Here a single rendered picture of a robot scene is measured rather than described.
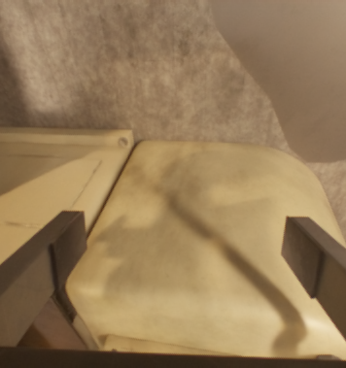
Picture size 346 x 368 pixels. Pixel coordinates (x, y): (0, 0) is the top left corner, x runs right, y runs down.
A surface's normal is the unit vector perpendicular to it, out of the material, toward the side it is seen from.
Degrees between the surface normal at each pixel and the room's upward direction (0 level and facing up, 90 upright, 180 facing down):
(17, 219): 90
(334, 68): 0
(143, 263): 90
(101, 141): 0
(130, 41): 0
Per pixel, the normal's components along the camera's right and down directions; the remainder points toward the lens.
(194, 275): -0.06, -0.77
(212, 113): -0.16, 0.63
